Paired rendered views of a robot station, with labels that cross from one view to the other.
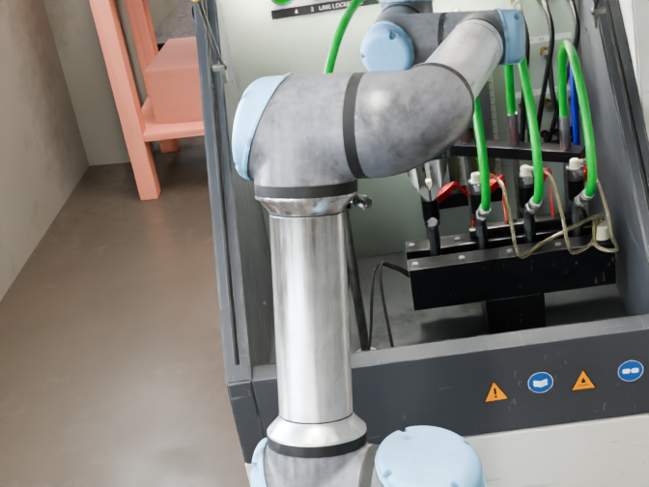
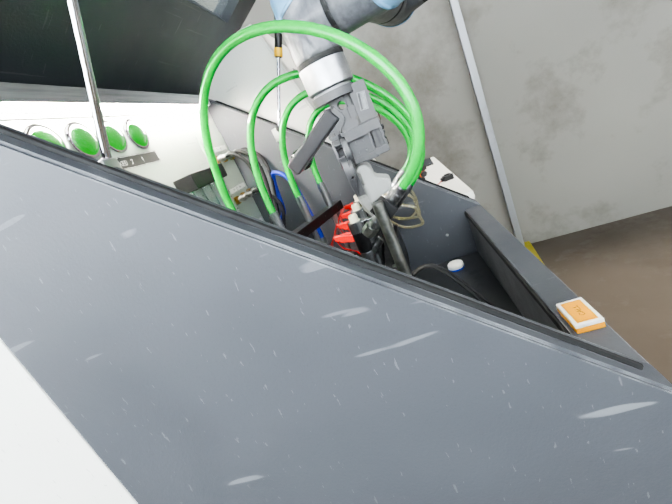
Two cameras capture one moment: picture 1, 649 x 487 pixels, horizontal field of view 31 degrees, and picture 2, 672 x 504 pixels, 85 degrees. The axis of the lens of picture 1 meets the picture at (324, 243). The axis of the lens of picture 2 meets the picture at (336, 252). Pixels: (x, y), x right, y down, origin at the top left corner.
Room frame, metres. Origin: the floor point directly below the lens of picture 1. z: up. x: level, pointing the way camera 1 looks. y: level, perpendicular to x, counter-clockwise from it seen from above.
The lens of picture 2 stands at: (1.65, 0.45, 1.26)
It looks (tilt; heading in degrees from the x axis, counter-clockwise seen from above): 17 degrees down; 280
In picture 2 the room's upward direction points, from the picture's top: 24 degrees counter-clockwise
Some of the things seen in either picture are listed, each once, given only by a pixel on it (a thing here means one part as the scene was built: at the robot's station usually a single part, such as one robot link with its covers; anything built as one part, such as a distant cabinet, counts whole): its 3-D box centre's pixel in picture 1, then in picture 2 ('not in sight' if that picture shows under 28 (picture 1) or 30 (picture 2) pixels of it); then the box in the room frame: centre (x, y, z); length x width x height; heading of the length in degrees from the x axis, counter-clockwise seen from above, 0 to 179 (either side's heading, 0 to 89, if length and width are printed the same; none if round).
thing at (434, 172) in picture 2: not in sight; (418, 184); (1.51, -0.87, 0.96); 0.70 x 0.22 x 0.03; 86
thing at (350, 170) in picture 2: not in sight; (351, 170); (1.67, -0.16, 1.19); 0.05 x 0.02 x 0.09; 86
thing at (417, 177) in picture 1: (418, 180); (374, 190); (1.65, -0.16, 1.14); 0.06 x 0.03 x 0.09; 176
